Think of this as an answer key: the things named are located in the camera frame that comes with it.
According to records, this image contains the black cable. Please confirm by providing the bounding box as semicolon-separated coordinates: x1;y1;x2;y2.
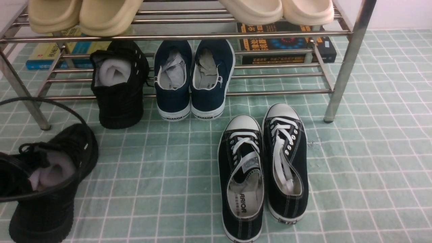
0;97;96;203

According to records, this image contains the black orange book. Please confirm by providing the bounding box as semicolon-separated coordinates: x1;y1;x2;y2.
237;22;337;65

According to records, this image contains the silver metal shoe rack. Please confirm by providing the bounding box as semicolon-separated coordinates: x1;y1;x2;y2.
1;0;376;131

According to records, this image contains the beige slipper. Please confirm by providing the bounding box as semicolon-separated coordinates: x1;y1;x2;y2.
80;0;143;37
27;0;82;34

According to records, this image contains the beige slipper far left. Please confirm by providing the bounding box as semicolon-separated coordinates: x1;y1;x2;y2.
27;0;82;34

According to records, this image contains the black canvas sneaker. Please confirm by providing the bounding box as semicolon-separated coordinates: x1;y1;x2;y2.
218;115;264;243
261;103;309;224

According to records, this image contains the cream slipper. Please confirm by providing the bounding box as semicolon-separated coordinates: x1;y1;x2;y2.
281;0;334;26
219;0;283;26

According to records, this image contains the black canvas sneaker left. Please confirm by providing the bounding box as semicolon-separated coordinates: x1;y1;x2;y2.
218;115;264;243

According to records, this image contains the cream slipper far right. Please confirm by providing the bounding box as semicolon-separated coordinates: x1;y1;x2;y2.
281;0;334;26

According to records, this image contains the navy canvas shoe right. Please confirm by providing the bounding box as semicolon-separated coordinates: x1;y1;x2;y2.
190;39;236;120

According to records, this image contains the black knit sneaker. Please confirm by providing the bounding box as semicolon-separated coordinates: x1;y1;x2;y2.
90;40;150;130
6;124;99;243

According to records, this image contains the black canvas sneaker right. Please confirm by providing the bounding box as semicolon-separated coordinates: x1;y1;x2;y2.
261;103;309;224

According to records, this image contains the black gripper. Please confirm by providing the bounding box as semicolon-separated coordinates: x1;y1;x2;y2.
0;153;33;197

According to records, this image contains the navy canvas shoe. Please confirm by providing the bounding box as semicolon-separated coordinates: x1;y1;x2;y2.
190;39;236;120
154;40;194;122

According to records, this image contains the navy canvas shoe left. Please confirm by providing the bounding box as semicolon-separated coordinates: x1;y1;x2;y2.
154;40;194;122

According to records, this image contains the yellow blue book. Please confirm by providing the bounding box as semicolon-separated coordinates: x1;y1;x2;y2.
26;41;111;70

